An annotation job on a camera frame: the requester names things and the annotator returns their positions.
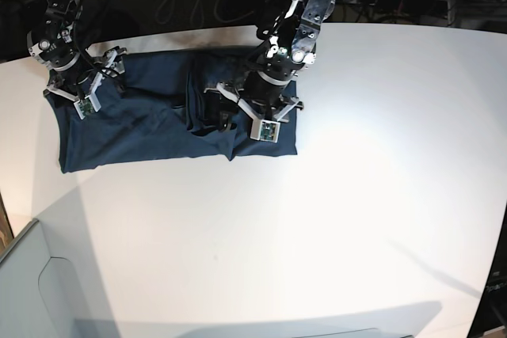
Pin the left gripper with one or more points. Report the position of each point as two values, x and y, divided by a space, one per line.
260 97

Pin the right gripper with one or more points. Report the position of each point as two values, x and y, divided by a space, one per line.
77 87

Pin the dark blue T-shirt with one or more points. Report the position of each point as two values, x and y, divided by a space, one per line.
164 113

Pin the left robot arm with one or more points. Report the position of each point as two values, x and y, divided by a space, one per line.
288 31

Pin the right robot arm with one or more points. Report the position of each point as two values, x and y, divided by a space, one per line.
59 42

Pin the grey plastic tray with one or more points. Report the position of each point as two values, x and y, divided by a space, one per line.
46 295

